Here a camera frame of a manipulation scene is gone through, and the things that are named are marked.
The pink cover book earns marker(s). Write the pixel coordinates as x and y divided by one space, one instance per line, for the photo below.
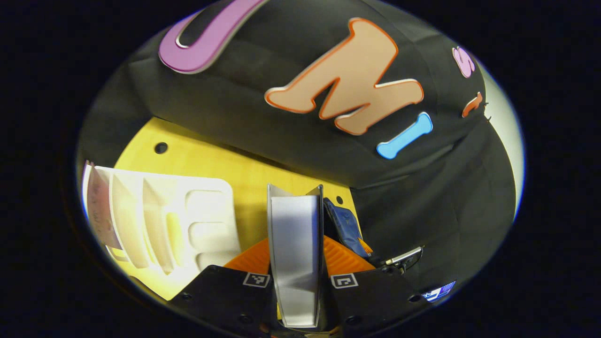
101 206

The white plastic bookshelf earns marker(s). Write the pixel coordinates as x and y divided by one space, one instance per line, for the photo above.
188 220

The small blue lit screen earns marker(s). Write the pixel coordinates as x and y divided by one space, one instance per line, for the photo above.
439 291

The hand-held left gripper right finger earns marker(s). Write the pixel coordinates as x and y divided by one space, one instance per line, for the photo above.
371 300

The blue schoolbag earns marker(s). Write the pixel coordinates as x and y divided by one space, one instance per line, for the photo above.
345 225

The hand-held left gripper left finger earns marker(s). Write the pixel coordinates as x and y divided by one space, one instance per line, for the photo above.
225 295

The grey cover book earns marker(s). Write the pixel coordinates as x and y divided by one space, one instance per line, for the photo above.
296 253

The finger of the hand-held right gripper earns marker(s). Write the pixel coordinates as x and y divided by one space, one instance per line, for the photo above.
365 246

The black backdrop cloth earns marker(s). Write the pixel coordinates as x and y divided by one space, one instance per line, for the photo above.
263 122

